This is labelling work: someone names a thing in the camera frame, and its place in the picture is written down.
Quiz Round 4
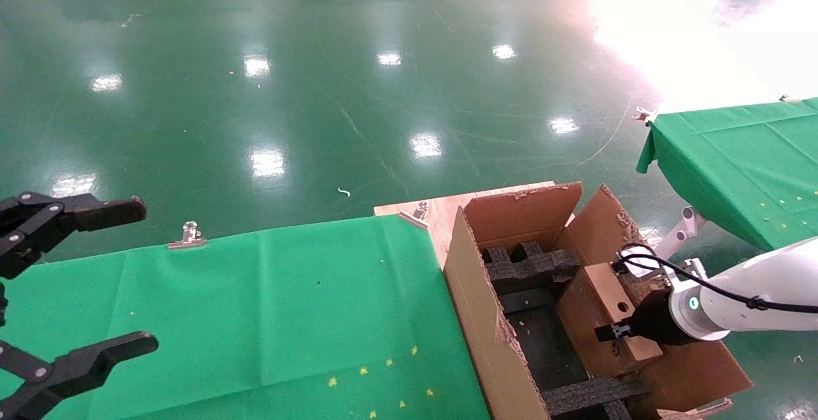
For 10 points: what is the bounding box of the black foam insert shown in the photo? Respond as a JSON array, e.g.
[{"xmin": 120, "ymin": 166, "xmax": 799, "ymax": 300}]
[
  {"xmin": 482, "ymin": 241, "xmax": 580, "ymax": 297},
  {"xmin": 542, "ymin": 375, "xmax": 651, "ymax": 420}
]

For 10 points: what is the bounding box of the green tablecloth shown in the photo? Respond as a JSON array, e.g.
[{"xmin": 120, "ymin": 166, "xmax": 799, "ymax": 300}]
[
  {"xmin": 0, "ymin": 214, "xmax": 491, "ymax": 420},
  {"xmin": 636, "ymin": 97, "xmax": 818, "ymax": 251}
]

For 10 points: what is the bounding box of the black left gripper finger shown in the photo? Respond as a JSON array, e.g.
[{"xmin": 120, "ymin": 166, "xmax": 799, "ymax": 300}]
[
  {"xmin": 0, "ymin": 332, "xmax": 159, "ymax": 420},
  {"xmin": 0, "ymin": 192, "xmax": 148, "ymax": 280}
]

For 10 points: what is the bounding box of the white table leg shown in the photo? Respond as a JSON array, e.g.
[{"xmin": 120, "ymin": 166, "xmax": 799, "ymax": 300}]
[{"xmin": 652, "ymin": 206, "xmax": 708, "ymax": 261}]

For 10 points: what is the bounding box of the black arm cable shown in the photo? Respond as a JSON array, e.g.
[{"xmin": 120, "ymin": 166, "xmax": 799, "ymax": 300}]
[{"xmin": 615, "ymin": 243, "xmax": 818, "ymax": 313}]

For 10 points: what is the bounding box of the large open cardboard carton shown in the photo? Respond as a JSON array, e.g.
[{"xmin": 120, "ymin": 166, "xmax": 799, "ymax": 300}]
[{"xmin": 443, "ymin": 182, "xmax": 753, "ymax": 420}]

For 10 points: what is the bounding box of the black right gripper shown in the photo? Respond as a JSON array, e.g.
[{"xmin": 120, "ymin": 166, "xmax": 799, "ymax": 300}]
[{"xmin": 595, "ymin": 287, "xmax": 679, "ymax": 345}]

